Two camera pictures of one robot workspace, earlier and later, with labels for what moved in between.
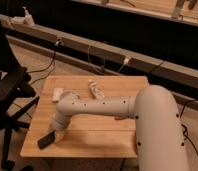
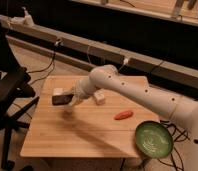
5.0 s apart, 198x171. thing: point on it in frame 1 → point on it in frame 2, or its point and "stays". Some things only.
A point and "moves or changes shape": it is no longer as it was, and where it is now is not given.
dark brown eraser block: x=46 y=139 moves or changes shape
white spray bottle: x=23 y=20 stays
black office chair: x=13 y=95 stays
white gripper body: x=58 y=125 → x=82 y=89
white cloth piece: x=56 y=95 stays
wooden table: x=92 y=135 stays
